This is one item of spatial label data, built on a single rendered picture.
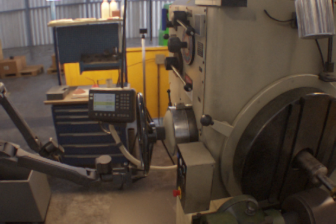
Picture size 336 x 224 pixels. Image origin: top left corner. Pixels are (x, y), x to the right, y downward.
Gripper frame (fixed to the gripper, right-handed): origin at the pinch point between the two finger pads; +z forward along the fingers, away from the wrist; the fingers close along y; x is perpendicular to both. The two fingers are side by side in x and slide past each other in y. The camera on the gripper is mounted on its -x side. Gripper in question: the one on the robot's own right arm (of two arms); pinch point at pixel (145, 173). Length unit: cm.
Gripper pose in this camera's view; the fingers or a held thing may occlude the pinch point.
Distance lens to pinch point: 116.5
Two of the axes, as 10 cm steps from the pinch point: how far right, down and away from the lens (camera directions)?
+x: -1.6, 1.5, 9.8
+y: -0.9, -9.9, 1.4
